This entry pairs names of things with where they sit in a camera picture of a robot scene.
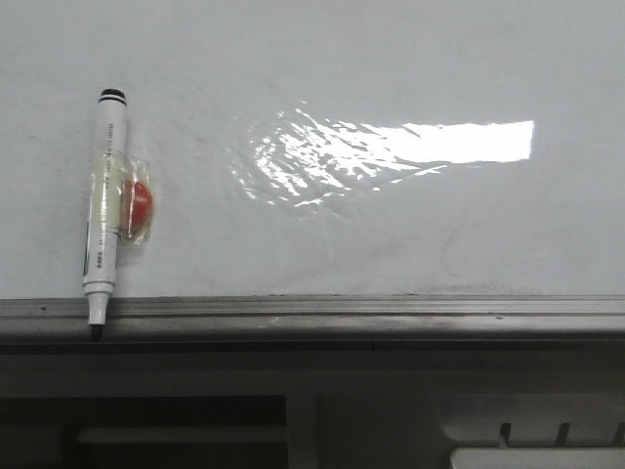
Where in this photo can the white plastic marker tray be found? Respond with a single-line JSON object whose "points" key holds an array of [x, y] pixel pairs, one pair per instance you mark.
{"points": [[537, 458]]}

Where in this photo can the red round magnet taped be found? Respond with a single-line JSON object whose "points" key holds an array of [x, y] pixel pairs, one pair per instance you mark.
{"points": [[137, 202]]}

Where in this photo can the white whiteboard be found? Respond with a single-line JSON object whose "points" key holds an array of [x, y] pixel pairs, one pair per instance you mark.
{"points": [[334, 147]]}

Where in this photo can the white black whiteboard marker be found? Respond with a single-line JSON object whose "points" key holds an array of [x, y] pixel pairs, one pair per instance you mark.
{"points": [[105, 200]]}

